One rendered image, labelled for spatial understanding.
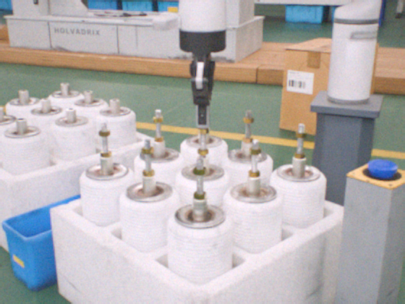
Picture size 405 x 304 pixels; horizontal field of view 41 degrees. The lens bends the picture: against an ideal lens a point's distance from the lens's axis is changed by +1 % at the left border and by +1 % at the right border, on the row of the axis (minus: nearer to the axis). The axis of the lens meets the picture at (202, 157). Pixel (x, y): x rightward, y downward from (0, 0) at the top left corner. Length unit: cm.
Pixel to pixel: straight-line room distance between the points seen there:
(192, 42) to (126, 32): 224
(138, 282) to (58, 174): 43
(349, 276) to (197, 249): 24
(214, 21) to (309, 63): 111
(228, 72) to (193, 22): 195
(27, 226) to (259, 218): 52
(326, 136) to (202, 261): 56
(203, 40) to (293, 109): 118
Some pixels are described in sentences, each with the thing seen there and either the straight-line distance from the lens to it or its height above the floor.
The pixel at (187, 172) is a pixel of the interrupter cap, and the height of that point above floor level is 25.
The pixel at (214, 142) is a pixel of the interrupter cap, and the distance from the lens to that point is 108.
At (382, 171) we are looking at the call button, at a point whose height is 33.
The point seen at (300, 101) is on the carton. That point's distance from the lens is 196.
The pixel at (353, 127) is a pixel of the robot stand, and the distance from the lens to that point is 121.
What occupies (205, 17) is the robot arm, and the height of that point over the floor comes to 52.
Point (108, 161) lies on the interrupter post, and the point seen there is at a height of 27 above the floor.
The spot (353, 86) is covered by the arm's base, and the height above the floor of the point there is 34.
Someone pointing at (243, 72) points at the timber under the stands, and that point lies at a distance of 275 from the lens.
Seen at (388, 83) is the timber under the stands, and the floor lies 5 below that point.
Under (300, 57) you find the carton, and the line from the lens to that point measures 194.
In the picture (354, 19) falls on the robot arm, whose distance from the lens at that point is 118.
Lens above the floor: 60
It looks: 21 degrees down
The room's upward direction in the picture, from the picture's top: straight up
